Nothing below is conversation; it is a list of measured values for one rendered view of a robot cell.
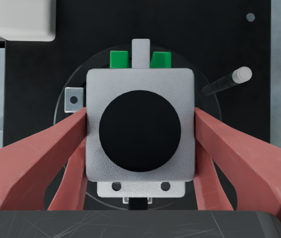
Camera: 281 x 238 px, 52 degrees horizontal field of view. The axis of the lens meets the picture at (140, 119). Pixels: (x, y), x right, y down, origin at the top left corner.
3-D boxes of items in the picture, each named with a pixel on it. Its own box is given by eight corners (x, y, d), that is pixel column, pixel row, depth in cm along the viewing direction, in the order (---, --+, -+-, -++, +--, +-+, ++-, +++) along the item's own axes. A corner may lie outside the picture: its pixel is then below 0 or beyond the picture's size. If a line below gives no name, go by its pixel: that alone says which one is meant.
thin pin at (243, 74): (210, 96, 24) (252, 80, 15) (200, 96, 24) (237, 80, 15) (210, 86, 24) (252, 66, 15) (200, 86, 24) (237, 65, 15)
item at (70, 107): (86, 113, 23) (83, 113, 22) (68, 113, 23) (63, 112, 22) (87, 89, 24) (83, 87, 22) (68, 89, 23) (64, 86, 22)
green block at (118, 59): (129, 80, 24) (128, 68, 19) (114, 80, 24) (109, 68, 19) (129, 65, 24) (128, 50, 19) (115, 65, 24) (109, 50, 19)
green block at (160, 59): (163, 80, 24) (171, 69, 19) (148, 80, 24) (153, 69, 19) (163, 66, 24) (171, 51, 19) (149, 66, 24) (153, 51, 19)
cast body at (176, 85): (178, 188, 17) (203, 221, 10) (104, 188, 17) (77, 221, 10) (177, 49, 18) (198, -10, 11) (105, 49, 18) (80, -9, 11)
